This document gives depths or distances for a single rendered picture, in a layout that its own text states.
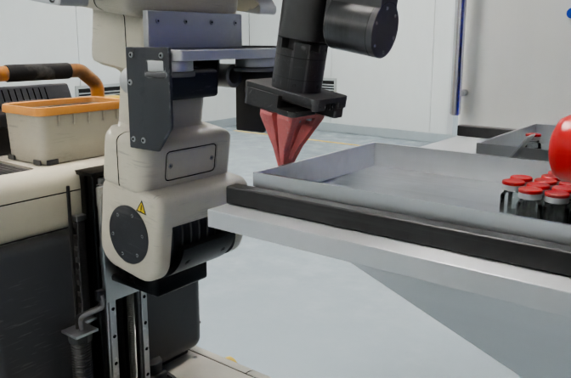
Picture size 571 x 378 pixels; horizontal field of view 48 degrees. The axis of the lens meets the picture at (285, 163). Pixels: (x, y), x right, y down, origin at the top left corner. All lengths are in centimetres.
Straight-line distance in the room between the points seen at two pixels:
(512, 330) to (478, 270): 12
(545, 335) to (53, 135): 99
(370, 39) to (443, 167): 27
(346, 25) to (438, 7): 598
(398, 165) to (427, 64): 580
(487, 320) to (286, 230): 20
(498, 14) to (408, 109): 526
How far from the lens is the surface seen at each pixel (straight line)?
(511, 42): 155
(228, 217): 66
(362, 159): 87
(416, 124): 676
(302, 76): 69
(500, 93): 156
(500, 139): 101
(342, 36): 66
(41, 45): 616
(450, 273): 54
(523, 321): 62
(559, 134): 39
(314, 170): 78
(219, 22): 114
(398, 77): 682
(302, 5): 69
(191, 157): 114
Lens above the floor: 106
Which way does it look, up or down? 11 degrees down
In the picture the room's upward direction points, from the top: straight up
